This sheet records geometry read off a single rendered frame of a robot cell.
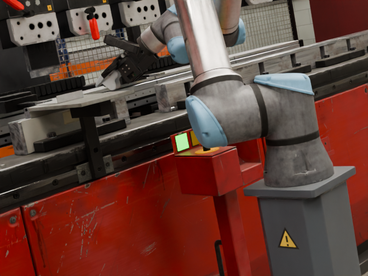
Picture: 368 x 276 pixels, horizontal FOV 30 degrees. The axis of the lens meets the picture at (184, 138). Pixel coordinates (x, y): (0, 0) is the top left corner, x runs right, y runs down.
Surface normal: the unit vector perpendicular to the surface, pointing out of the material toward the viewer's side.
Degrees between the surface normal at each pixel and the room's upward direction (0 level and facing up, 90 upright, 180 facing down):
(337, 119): 90
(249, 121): 101
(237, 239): 90
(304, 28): 90
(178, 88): 90
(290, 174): 72
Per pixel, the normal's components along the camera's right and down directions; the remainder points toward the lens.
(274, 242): -0.65, 0.24
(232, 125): 0.18, 0.31
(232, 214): 0.68, -0.02
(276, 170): -0.71, -0.06
